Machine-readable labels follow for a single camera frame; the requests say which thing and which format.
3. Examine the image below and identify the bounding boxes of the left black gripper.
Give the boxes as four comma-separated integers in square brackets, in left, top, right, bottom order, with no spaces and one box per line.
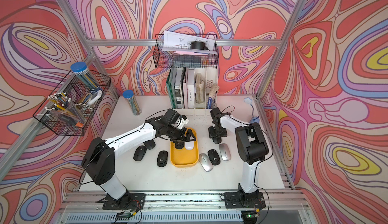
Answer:
[165,124,197,143]

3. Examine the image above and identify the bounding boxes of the white mouse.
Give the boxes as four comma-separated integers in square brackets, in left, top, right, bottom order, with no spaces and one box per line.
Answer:
[185,142,195,150]

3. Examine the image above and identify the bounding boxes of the silver mouse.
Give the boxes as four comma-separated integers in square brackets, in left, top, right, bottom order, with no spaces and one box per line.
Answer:
[219,143,231,161]
[199,153,213,172]

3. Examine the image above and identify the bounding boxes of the yellow storage tray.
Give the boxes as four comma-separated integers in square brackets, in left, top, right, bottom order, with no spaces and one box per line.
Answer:
[170,140,199,168]

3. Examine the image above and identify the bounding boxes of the black mouse with flower sticker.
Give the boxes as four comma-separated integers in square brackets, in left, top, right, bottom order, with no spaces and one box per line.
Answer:
[208,149,221,166]

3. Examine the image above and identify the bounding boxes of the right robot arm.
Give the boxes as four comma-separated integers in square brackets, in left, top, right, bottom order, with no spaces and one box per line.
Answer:
[208,108,269,202]

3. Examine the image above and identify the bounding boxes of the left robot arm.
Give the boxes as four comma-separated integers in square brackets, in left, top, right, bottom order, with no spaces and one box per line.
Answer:
[81,108,197,201]

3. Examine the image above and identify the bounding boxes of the small blue desk lamp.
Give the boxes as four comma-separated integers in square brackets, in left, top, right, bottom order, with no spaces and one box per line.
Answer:
[244,97,260,124]

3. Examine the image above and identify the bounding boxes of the white file organizer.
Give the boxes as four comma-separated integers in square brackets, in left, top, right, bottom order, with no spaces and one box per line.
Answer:
[166,67,219,109]

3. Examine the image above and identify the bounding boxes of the green folder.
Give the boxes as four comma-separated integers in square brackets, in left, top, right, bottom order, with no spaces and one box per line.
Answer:
[166,68,176,108]

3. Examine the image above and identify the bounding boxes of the white book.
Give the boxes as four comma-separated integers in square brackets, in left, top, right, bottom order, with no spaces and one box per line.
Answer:
[187,69,195,108]

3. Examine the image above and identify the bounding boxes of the blue lid tube on table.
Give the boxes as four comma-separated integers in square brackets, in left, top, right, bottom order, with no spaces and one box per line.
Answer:
[123,90,141,116]

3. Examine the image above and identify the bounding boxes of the black tape roll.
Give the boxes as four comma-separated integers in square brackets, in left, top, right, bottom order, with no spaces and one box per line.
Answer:
[190,41,209,51]

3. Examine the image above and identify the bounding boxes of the white papers in basket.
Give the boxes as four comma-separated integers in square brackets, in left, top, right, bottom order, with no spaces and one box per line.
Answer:
[161,31,218,55]

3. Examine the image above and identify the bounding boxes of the blue lid tube in basket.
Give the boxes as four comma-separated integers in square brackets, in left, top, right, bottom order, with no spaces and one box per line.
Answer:
[70,61,101,94]

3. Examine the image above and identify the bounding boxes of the clear pen holder cup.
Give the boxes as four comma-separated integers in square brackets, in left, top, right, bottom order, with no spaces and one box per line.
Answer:
[45,92,86,128]

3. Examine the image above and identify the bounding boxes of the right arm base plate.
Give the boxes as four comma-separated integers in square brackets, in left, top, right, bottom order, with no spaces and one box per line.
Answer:
[223,191,267,210]

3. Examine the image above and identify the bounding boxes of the black wire basket back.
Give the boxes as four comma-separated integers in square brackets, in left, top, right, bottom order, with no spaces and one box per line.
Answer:
[153,33,219,68]

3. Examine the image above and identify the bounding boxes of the black wire basket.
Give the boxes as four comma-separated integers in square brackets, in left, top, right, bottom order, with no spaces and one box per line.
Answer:
[153,33,219,68]
[33,70,111,136]

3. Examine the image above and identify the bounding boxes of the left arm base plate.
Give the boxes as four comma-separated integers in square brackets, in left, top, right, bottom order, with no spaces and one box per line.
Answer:
[103,193,146,210]

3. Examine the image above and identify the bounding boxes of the aluminium front rail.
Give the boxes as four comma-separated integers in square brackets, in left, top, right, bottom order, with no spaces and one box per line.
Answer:
[51,190,318,224]

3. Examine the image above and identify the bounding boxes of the black wire basket left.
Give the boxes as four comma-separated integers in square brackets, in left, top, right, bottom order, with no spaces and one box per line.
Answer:
[33,70,111,136]

